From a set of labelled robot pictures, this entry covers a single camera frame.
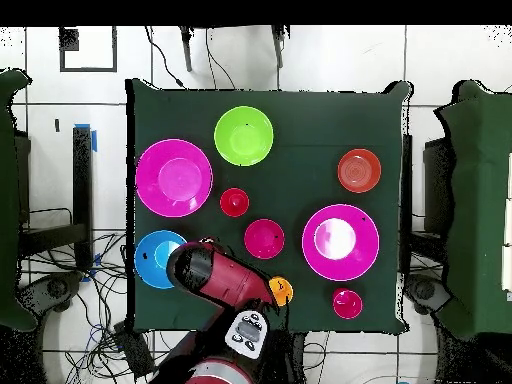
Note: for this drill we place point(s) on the black pedestal leg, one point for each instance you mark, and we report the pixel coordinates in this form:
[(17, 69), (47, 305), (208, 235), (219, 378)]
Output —
[(426, 294), (54, 290)]

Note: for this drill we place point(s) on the orange bowl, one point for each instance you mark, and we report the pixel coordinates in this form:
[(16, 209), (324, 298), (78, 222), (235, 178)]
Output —
[(359, 170)]

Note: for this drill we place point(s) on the green bowl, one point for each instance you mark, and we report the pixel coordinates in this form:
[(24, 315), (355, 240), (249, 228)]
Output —
[(244, 136)]

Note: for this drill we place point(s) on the dark green tablecloth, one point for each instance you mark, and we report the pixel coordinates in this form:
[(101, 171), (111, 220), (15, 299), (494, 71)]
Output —
[(300, 120)]

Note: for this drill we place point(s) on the large pink bowl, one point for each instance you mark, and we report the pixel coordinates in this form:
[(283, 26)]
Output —
[(174, 178), (340, 256)]

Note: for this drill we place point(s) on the small crimson bowl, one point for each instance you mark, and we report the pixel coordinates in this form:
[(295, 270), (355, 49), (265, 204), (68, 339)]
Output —
[(264, 238)]

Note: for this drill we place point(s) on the orange cup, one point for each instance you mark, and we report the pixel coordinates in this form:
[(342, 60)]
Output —
[(282, 291)]

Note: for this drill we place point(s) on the black table frame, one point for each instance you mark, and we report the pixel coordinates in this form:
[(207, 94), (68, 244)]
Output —
[(82, 180)]

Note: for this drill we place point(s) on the black power strip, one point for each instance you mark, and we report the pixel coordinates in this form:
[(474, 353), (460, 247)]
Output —
[(134, 352)]

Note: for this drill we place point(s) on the grey square floor frame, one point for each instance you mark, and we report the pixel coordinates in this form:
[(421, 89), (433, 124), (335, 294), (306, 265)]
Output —
[(88, 69)]

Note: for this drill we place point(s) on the red cup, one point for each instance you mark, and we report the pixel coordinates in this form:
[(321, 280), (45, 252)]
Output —
[(234, 202)]

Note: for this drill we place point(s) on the green cloth side table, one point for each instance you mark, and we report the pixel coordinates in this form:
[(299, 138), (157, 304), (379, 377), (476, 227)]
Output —
[(10, 200), (480, 200)]

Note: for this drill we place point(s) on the blue bowl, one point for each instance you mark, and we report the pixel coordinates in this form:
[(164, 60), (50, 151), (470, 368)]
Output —
[(150, 260)]

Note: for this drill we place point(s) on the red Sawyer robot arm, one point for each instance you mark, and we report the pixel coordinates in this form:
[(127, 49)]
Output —
[(228, 276)]

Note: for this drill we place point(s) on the crimson cup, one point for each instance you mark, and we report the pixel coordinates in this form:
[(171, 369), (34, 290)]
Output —
[(347, 303)]

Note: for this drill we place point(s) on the blue tape strip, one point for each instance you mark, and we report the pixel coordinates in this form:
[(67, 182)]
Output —
[(94, 140)]

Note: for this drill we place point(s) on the metal chair leg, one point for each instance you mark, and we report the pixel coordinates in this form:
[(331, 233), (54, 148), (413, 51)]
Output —
[(186, 52), (278, 48)]

